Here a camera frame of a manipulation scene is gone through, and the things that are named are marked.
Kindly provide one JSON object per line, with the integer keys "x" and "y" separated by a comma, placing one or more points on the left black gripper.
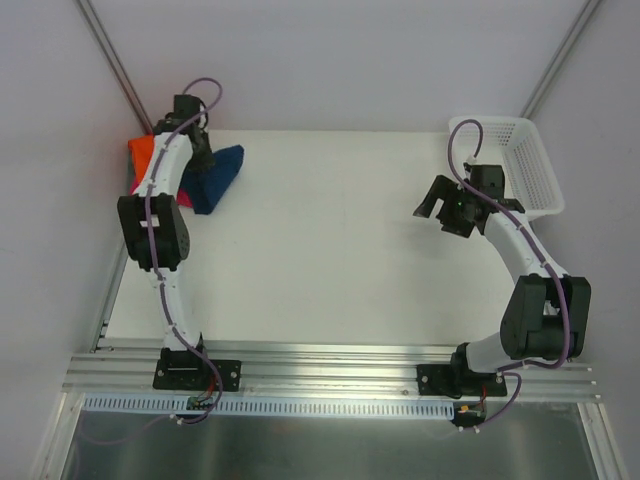
{"x": 203, "y": 156}

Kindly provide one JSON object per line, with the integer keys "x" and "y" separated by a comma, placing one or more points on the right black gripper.
{"x": 447, "y": 209}

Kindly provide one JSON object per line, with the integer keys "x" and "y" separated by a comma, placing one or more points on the blue t-shirt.
{"x": 207, "y": 189}

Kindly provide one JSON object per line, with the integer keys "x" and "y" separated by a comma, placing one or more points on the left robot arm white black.
{"x": 155, "y": 233}

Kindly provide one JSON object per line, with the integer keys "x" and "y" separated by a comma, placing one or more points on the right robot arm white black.
{"x": 544, "y": 323}

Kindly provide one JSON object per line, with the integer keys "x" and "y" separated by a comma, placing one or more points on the pink folded t-shirt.
{"x": 182, "y": 197}

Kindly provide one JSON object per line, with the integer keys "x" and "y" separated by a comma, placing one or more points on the orange folded t-shirt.
{"x": 141, "y": 151}

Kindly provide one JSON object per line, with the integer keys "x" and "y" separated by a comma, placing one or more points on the white plastic basket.
{"x": 513, "y": 143}

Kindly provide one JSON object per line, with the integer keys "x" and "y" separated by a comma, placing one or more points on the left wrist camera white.
{"x": 203, "y": 119}

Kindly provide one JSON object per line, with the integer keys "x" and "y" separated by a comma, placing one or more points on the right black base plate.
{"x": 445, "y": 380}

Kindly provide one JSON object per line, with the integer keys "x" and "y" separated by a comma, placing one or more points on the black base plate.
{"x": 445, "y": 380}
{"x": 225, "y": 372}

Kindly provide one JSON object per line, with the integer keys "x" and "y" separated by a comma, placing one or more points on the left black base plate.
{"x": 225, "y": 372}

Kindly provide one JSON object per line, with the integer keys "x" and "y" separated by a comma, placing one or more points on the aluminium mounting rail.
{"x": 313, "y": 370}

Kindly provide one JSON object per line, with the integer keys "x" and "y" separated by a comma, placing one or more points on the white slotted cable duct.
{"x": 231, "y": 405}

